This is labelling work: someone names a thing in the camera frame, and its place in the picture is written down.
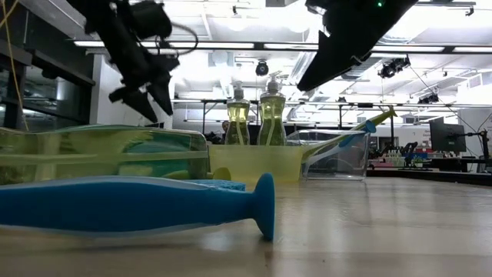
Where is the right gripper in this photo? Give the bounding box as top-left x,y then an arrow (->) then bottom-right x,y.
297,0 -> 419,92

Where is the clear yellow-green soap bottle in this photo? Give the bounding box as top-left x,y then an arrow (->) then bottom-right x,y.
0,124 -> 211,189
256,71 -> 288,147
224,80 -> 251,146

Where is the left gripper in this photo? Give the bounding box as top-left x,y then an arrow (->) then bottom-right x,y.
108,53 -> 181,124

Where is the black ceiling spotlight cluster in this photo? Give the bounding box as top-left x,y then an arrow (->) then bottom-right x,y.
417,92 -> 440,105
377,55 -> 412,80

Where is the black computer monitor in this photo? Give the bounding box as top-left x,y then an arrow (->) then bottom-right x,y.
429,116 -> 467,154

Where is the clear plastic bin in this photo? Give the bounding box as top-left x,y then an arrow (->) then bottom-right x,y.
286,129 -> 371,182

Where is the yellow translucent plastic bin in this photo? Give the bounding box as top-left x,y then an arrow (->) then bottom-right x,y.
208,144 -> 308,184

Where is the blue silicone brush handle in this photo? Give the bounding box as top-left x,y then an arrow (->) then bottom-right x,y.
0,172 -> 276,242

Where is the silver air duct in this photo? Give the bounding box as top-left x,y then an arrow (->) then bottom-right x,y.
340,61 -> 385,81

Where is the yellow hanging cable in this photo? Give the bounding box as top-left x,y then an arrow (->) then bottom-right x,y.
0,0 -> 31,132

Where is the blue cellulose sponge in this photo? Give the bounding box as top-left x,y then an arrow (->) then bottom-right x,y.
184,179 -> 247,192

